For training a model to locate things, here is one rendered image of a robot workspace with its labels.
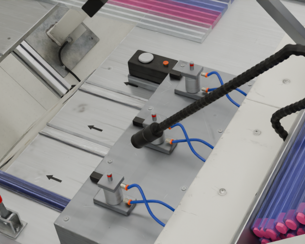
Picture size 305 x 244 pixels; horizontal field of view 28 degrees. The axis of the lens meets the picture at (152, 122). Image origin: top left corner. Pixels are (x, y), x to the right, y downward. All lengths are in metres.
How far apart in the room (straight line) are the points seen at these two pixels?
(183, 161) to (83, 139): 0.20
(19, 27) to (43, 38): 1.02
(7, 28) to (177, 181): 0.55
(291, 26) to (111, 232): 0.33
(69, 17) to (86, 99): 1.12
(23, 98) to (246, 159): 1.40
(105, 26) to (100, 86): 1.36
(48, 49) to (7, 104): 0.27
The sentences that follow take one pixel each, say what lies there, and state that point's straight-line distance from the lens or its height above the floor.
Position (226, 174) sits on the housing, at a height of 1.25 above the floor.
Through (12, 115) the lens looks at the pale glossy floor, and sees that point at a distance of 2.05.
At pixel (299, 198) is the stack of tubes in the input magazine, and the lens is 0.54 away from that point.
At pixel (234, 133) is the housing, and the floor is 1.24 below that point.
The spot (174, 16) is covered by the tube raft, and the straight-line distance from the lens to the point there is 1.12.
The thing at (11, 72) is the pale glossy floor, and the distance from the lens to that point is 2.11.
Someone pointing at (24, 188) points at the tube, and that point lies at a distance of 0.87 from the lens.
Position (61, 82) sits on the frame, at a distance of 1.79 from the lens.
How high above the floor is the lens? 1.81
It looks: 52 degrees down
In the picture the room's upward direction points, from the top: 58 degrees clockwise
